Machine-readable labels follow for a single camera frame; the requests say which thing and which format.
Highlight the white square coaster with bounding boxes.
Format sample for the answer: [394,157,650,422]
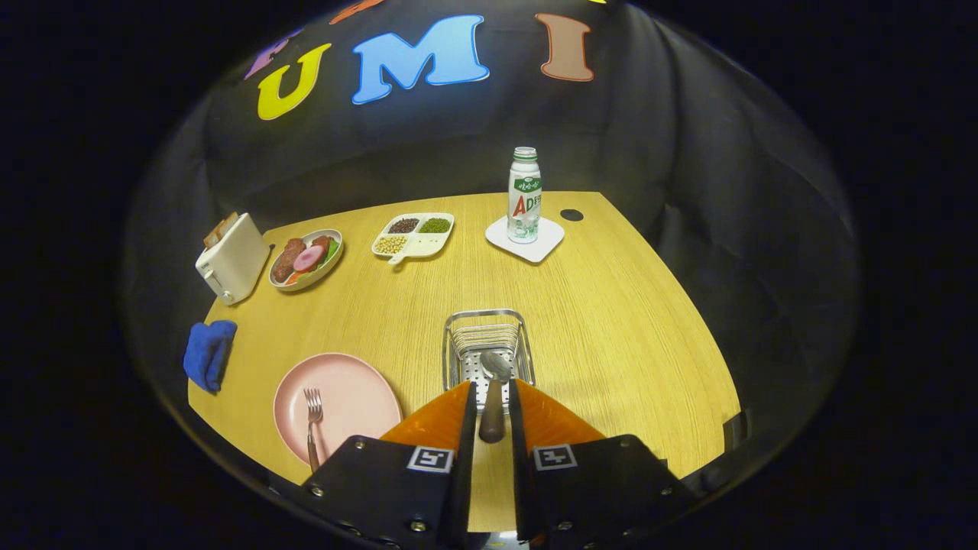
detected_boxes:
[485,215,565,264]

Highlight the wooden-handled metal spoon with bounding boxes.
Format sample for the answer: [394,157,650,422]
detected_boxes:
[478,350,513,444]

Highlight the grey plate of food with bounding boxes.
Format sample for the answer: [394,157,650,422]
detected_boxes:
[268,228,345,293]

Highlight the brown meat piece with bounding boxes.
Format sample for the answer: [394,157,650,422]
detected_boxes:
[272,238,306,283]

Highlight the blue folded towel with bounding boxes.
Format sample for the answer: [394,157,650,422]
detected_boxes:
[183,320,238,394]

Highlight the white toaster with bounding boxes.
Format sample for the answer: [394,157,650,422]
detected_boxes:
[195,212,271,306]

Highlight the pink plate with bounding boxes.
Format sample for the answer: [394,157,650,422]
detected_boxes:
[274,352,403,466]

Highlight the wooden-handled metal fork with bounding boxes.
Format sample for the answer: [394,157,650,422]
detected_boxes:
[303,387,325,473]

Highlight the white drink bottle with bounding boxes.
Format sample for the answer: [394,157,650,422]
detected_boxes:
[507,147,542,244]

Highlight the metal wire basket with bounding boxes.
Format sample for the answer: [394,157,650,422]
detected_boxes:
[442,309,536,413]

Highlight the white divided dish with beans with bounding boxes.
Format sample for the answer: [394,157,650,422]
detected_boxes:
[371,212,455,266]

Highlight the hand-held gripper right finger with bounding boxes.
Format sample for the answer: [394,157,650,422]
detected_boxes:
[508,378,700,547]

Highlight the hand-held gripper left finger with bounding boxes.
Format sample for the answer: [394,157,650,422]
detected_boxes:
[302,380,478,550]

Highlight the black backdrop cloth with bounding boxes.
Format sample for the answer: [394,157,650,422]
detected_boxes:
[122,0,860,490]

